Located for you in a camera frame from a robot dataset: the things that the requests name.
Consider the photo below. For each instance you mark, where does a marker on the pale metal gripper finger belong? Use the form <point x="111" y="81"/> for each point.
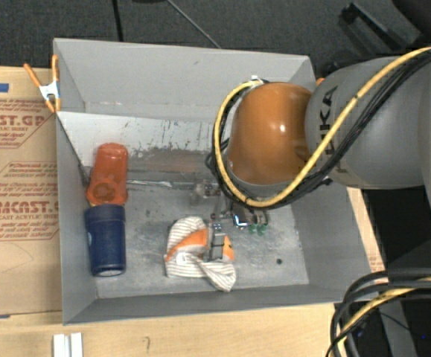
<point x="209" y="190"/>
<point x="217" y="242"/>

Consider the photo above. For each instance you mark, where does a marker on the striped white and orange cloth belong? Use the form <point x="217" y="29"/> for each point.
<point x="185" y="270"/>

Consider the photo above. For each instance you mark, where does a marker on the orange translucent plastic cup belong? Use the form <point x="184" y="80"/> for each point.
<point x="108" y="177"/>

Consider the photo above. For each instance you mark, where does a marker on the grey metal bin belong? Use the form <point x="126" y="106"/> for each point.
<point x="185" y="87"/>

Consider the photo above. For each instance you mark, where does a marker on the dark blue cup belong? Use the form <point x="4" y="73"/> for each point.
<point x="105" y="240"/>

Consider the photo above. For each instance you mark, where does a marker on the brown cardboard board red print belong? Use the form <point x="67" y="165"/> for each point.
<point x="21" y="266"/>

